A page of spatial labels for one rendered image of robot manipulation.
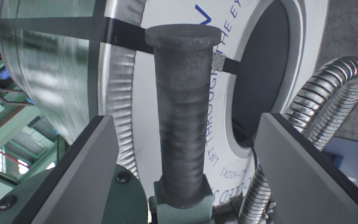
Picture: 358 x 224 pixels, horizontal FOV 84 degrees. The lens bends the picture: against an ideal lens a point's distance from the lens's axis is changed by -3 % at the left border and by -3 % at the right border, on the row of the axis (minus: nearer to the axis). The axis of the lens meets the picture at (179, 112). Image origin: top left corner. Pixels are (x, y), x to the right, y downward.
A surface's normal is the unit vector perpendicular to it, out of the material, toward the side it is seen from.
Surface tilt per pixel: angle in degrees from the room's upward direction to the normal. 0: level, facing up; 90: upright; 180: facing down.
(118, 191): 115
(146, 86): 90
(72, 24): 48
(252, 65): 36
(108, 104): 90
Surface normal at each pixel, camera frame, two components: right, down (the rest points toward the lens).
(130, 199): 0.00, -0.85
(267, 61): -0.71, 0.32
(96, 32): -0.68, 0.01
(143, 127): 0.70, 0.30
